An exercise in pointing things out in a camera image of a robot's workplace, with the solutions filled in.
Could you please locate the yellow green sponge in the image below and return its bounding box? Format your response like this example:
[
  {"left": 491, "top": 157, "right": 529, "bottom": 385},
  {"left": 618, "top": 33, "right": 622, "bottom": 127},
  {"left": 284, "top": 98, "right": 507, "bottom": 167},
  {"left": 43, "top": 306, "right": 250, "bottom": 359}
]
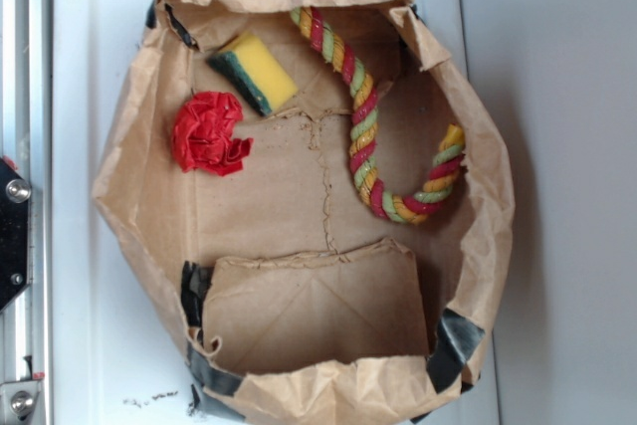
[{"left": 207, "top": 32, "right": 298, "bottom": 116}]

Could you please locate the brown paper bag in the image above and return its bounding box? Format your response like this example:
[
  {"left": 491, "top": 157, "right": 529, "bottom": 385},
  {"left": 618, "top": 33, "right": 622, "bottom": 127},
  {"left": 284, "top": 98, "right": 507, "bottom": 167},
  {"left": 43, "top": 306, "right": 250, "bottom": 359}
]
[{"left": 93, "top": 0, "right": 515, "bottom": 424}]

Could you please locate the red crumpled paper ball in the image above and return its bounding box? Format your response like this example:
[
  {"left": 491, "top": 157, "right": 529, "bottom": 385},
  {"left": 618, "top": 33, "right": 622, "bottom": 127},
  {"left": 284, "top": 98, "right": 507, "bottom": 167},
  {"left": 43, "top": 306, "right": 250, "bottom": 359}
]
[{"left": 171, "top": 92, "right": 253, "bottom": 176}]

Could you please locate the white plastic tray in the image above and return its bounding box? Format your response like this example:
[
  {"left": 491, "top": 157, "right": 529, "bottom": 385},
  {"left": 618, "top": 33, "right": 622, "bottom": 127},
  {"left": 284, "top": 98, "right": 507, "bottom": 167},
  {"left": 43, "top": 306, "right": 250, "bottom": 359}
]
[{"left": 49, "top": 0, "right": 502, "bottom": 425}]

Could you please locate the black mounting plate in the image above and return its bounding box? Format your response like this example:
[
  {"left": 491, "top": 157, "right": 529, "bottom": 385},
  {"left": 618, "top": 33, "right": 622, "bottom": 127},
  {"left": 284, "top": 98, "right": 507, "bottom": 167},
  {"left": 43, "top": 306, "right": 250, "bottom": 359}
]
[{"left": 0, "top": 157, "right": 32, "bottom": 312}]

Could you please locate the red green yellow rope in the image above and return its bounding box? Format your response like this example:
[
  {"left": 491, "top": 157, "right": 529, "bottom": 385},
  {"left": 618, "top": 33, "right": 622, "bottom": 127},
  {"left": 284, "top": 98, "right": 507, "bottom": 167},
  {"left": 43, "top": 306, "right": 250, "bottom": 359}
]
[{"left": 290, "top": 5, "right": 467, "bottom": 226}]

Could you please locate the aluminium frame rail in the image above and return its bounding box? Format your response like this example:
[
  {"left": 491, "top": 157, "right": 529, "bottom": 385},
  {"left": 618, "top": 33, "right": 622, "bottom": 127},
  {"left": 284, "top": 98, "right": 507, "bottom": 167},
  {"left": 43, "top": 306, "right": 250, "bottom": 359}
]
[{"left": 1, "top": 0, "right": 54, "bottom": 424}]

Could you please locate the silver corner bracket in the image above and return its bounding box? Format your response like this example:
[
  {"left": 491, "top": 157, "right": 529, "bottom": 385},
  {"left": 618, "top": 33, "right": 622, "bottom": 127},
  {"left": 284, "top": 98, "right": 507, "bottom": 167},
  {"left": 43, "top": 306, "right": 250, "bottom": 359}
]
[{"left": 0, "top": 380, "right": 42, "bottom": 425}]

